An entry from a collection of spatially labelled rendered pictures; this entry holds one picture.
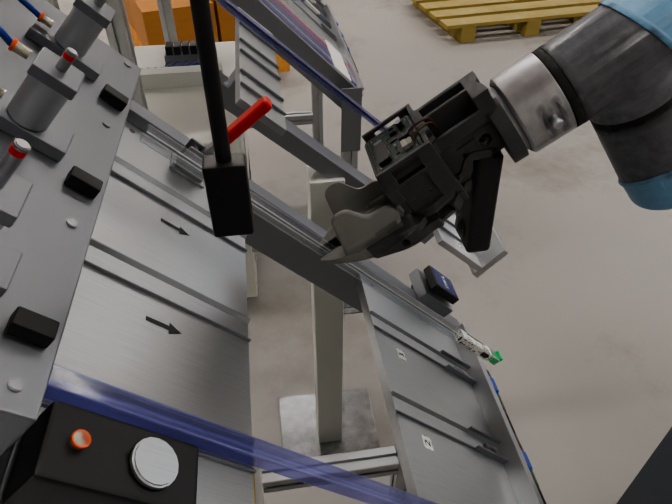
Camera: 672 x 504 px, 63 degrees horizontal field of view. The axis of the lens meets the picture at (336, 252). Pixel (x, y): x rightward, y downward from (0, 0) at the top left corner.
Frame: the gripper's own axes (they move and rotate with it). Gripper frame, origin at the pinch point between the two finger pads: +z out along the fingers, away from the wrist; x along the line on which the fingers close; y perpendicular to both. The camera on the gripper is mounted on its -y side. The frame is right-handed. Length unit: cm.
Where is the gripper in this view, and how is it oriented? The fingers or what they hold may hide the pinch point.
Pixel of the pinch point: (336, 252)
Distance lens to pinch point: 55.4
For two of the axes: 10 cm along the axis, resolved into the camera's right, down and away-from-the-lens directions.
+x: 1.4, 6.5, -7.5
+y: -5.7, -5.6, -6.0
